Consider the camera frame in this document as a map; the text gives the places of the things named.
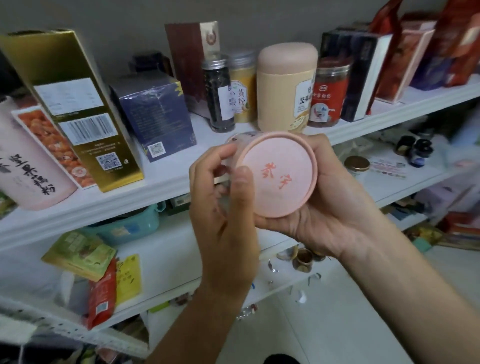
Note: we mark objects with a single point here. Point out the clear green label nut jar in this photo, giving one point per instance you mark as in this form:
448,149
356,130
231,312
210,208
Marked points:
6,206

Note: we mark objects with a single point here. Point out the pink cylinder canister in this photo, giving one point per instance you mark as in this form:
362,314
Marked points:
277,176

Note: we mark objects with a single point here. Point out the person's right forearm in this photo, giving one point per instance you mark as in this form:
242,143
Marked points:
420,300

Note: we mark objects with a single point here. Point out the white metal shelving unit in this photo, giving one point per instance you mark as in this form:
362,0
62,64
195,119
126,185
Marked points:
180,176

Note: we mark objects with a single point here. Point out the teal plastic basket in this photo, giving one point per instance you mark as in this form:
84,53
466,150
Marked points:
127,225

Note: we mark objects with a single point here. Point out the black box white edge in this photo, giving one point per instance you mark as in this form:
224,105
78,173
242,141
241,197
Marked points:
356,75

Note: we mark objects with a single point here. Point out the beige cylinder canister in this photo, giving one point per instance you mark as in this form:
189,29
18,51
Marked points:
285,90

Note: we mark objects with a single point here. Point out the small black grey boxes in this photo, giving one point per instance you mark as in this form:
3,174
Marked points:
176,204

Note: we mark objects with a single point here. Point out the beige canister orange lid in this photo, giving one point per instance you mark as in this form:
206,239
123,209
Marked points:
244,90

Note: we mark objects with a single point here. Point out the yellow box white label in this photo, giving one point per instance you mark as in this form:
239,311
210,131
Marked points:
75,105

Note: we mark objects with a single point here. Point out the green snack packet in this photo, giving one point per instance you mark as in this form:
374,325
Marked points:
79,255

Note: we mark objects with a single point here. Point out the person's left hand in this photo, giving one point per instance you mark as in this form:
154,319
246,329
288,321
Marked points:
229,232

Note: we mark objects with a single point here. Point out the yellow tag packet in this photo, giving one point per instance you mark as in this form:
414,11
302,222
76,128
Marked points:
129,279

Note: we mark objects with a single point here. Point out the red box white edge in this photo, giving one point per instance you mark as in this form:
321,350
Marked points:
405,64

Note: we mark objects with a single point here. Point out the small dark bottle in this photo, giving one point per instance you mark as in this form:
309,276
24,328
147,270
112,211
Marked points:
420,154
405,145

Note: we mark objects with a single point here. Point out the person's left forearm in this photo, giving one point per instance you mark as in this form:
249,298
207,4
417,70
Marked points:
195,330

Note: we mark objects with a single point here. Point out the red snack packet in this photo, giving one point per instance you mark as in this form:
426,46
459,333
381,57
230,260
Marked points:
103,296

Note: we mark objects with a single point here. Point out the dark blue moon box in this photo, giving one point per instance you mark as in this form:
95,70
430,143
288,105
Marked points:
154,116

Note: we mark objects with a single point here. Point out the small pink canister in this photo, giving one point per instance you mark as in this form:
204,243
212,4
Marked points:
30,176

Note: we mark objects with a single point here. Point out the red canister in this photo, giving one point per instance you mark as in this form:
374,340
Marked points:
330,94

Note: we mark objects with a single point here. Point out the orange patterned box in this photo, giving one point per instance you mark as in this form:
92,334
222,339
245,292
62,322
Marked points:
56,142

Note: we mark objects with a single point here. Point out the person's right hand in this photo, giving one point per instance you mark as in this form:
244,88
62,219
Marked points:
337,206

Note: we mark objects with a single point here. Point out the dark glass jar silver lid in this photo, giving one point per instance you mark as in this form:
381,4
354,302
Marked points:
219,97

